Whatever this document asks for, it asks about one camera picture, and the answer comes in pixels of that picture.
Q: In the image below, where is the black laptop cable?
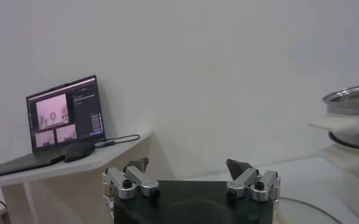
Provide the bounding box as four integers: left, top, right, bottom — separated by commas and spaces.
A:
94, 134, 141, 149

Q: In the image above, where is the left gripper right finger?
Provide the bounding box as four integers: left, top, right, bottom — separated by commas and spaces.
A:
226, 158, 281, 202

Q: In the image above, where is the black computer mouse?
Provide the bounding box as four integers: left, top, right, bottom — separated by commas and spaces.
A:
63, 141, 96, 163

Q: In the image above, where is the cream electric cooker pot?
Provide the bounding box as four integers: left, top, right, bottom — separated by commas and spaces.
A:
319, 144, 359, 224

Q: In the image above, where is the black laptop beside mouse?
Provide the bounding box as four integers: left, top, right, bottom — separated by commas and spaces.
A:
0, 75, 106, 180

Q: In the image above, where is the white side desk with mouse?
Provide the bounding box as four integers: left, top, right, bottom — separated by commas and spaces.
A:
0, 130, 177, 224

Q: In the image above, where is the glass lid with cream handle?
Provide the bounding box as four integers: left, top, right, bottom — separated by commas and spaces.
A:
275, 197, 342, 224

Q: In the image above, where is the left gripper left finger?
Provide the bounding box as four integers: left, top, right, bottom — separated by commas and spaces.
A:
102, 157, 161, 200

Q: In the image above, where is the steel perforated steamer basket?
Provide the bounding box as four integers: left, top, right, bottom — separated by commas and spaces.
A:
308, 81, 359, 153

